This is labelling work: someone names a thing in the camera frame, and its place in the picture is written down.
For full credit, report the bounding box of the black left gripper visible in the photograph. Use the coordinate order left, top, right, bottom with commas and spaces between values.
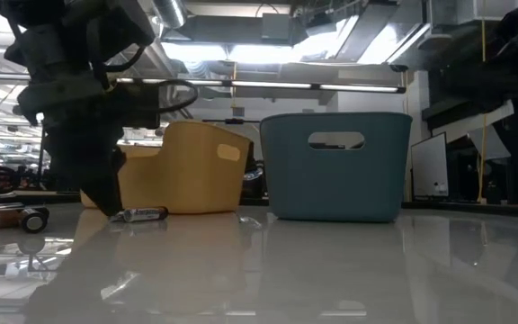
17, 73, 162, 219

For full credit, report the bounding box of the silver Energizer battery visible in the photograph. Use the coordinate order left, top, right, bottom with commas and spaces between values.
123, 206, 169, 223

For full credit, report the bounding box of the yellow plastic bin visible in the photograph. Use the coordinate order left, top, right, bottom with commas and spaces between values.
80, 119, 254, 215

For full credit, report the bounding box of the white board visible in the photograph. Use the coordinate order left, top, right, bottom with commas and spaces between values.
410, 131, 450, 198

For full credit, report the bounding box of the small clear plastic scrap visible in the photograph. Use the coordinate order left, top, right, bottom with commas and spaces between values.
238, 214, 263, 230

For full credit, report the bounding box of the blue plastic bin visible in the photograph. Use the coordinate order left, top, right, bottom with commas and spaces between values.
259, 112, 414, 224

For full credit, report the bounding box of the long ceiling light strip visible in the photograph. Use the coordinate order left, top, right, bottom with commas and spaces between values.
115, 76, 407, 95

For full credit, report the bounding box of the yellow hanging cord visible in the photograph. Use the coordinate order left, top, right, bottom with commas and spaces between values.
477, 0, 488, 204

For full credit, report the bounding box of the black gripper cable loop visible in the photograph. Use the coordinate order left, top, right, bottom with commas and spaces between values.
100, 43, 200, 116

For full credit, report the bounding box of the round silver ventilation duct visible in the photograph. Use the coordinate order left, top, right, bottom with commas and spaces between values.
152, 0, 189, 30

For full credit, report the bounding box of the rectangular metal duct box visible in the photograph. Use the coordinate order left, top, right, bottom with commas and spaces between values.
161, 12, 297, 48

